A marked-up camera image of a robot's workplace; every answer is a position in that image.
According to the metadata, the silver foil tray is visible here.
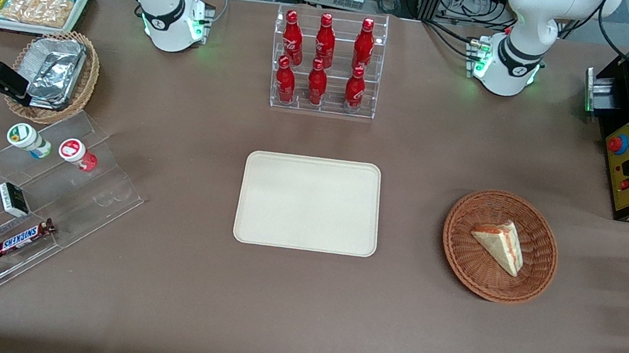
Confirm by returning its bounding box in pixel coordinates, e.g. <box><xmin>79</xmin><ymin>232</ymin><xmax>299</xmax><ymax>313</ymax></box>
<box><xmin>13</xmin><ymin>32</ymin><xmax>89</xmax><ymax>115</ymax></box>

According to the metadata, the red gum bottle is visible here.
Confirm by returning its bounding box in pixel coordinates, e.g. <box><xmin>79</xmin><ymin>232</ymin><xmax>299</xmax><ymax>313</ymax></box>
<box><xmin>55</xmin><ymin>136</ymin><xmax>101</xmax><ymax>174</ymax></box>

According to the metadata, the beige plastic tray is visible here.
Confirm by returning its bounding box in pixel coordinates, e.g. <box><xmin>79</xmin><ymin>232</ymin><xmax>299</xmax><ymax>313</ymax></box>
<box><xmin>231</xmin><ymin>143</ymin><xmax>391</xmax><ymax>265</ymax></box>

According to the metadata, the tan oval wicker basket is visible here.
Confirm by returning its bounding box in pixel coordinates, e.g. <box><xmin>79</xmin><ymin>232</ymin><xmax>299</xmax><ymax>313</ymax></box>
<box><xmin>1</xmin><ymin>22</ymin><xmax>106</xmax><ymax>132</ymax></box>

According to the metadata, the small black box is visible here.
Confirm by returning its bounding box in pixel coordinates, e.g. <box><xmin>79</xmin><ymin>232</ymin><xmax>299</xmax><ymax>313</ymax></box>
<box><xmin>0</xmin><ymin>181</ymin><xmax>35</xmax><ymax>220</ymax></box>

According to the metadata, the clear acrylic stepped display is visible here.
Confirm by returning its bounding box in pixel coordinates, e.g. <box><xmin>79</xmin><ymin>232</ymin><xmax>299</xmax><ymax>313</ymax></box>
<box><xmin>0</xmin><ymin>97</ymin><xmax>158</xmax><ymax>344</ymax></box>

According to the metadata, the snickers bar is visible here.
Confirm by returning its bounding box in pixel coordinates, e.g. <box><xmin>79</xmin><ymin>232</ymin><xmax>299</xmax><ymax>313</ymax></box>
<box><xmin>0</xmin><ymin>210</ymin><xmax>57</xmax><ymax>267</ymax></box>

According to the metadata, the triangle sandwich in wrap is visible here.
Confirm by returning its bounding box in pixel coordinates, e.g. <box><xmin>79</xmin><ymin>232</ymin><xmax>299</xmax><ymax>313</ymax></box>
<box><xmin>465</xmin><ymin>214</ymin><xmax>531</xmax><ymax>279</ymax></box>

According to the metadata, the brown round wicker basket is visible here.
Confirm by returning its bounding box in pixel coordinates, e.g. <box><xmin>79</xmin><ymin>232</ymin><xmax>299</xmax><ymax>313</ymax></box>
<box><xmin>433</xmin><ymin>182</ymin><xmax>568</xmax><ymax>311</ymax></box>

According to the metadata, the red cola bottle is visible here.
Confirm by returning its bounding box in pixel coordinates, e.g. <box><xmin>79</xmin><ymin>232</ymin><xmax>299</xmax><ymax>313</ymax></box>
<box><xmin>272</xmin><ymin>54</ymin><xmax>301</xmax><ymax>105</ymax></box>
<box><xmin>304</xmin><ymin>57</ymin><xmax>332</xmax><ymax>108</ymax></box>
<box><xmin>342</xmin><ymin>64</ymin><xmax>369</xmax><ymax>112</ymax></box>
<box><xmin>311</xmin><ymin>11</ymin><xmax>341</xmax><ymax>71</ymax></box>
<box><xmin>278</xmin><ymin>8</ymin><xmax>311</xmax><ymax>67</ymax></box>
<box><xmin>350</xmin><ymin>16</ymin><xmax>379</xmax><ymax>73</ymax></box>

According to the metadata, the clear acrylic bottle rack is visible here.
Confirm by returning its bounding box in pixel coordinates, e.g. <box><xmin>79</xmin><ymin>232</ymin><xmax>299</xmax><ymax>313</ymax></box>
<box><xmin>262</xmin><ymin>0</ymin><xmax>392</xmax><ymax>124</ymax></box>

